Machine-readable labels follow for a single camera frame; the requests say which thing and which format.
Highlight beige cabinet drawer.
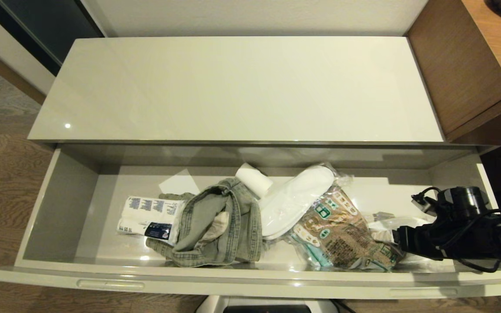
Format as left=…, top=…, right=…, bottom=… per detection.
left=0, top=143, right=501, bottom=300

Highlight white paper roll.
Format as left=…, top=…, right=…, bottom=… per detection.
left=235, top=163, right=274, bottom=199

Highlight bagged white slippers, brown sticker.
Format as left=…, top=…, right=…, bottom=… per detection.
left=364, top=211, right=434, bottom=245

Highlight white and black robot base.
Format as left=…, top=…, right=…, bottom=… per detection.
left=196, top=296, right=341, bottom=313

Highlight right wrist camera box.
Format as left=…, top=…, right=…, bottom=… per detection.
left=411, top=187, right=441, bottom=216

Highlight brown and green snack bag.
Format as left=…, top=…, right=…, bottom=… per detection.
left=291, top=186, right=406, bottom=273

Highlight faded denim jeans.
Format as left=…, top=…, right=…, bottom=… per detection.
left=146, top=176, right=264, bottom=267

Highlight white tissue pack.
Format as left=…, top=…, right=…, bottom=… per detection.
left=117, top=196, right=187, bottom=245

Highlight dark door panel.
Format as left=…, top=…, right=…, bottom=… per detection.
left=0, top=0, right=106, bottom=77

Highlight brown wooden side cabinet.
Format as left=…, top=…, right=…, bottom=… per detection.
left=405, top=0, right=501, bottom=147

